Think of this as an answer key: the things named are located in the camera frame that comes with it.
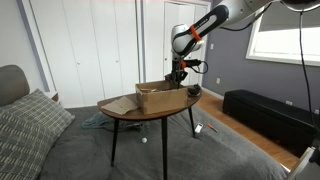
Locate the white remote control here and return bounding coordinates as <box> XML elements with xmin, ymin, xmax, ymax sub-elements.
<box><xmin>194</xmin><ymin>122</ymin><xmax>204</xmax><ymax>135</ymax></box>

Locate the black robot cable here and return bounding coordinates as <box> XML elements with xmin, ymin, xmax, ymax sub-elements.
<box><xmin>218</xmin><ymin>2</ymin><xmax>320</xmax><ymax>136</ymax></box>

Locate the round dark wooden side table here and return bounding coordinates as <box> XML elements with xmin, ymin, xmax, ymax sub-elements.
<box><xmin>96</xmin><ymin>85</ymin><xmax>203</xmax><ymax>180</ymax></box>

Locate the white framed window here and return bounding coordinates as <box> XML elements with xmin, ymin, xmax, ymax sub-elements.
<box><xmin>245</xmin><ymin>0</ymin><xmax>320</xmax><ymax>67</ymax></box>

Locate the orange handled pen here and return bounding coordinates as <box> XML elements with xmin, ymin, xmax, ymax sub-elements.
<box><xmin>206</xmin><ymin>123</ymin><xmax>220</xmax><ymax>134</ymax></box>

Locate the black low bench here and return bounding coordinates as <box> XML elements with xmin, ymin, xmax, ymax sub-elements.
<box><xmin>222</xmin><ymin>88</ymin><xmax>318</xmax><ymax>158</ymax></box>

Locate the grey bed cover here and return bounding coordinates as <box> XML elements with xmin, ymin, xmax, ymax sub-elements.
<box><xmin>35</xmin><ymin>104</ymin><xmax>290</xmax><ymax>180</ymax></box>

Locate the white bifold door with knob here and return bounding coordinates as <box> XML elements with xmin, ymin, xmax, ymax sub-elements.
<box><xmin>29</xmin><ymin>0</ymin><xmax>105</xmax><ymax>108</ymax></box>
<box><xmin>89</xmin><ymin>0</ymin><xmax>141</xmax><ymax>98</ymax></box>

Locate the brown cardboard box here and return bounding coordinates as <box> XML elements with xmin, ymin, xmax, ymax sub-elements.
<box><xmin>100</xmin><ymin>79</ymin><xmax>189</xmax><ymax>116</ymax></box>

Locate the white panelled room door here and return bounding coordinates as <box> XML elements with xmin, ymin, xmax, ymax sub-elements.
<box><xmin>162</xmin><ymin>1</ymin><xmax>209</xmax><ymax>87</ymax></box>

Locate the black pen cup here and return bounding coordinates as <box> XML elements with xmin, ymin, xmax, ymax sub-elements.
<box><xmin>187</xmin><ymin>83</ymin><xmax>202</xmax><ymax>98</ymax></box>

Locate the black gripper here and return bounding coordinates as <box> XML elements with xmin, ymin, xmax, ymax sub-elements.
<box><xmin>165</xmin><ymin>60</ymin><xmax>189</xmax><ymax>89</ymax></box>

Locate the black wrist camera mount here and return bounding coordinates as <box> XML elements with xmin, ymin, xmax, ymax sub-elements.
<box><xmin>181</xmin><ymin>58</ymin><xmax>210</xmax><ymax>75</ymax></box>

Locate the grey vertical wall trim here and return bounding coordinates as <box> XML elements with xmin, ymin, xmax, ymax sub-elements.
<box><xmin>16</xmin><ymin>0</ymin><xmax>57</xmax><ymax>93</ymax></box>

